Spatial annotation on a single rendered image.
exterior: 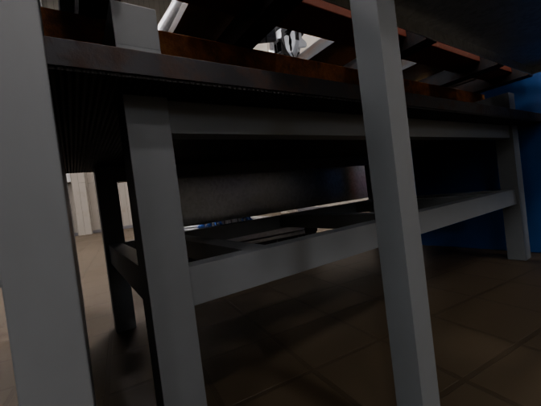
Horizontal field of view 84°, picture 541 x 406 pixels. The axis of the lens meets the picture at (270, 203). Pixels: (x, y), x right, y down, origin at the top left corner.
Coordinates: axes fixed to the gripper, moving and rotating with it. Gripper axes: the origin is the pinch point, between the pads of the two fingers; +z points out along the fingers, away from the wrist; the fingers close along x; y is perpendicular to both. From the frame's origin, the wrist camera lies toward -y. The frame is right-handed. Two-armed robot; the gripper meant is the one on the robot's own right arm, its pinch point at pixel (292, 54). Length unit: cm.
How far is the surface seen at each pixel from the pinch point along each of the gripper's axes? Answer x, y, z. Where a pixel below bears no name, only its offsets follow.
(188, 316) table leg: -36, -58, 65
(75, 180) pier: 797, -56, -51
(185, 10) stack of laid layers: -17.2, -44.7, 5.5
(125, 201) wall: 810, 51, 15
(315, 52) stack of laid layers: -11.2, -0.3, 4.8
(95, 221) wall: 819, -24, 57
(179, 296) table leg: -36, -59, 62
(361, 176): 41, 80, 44
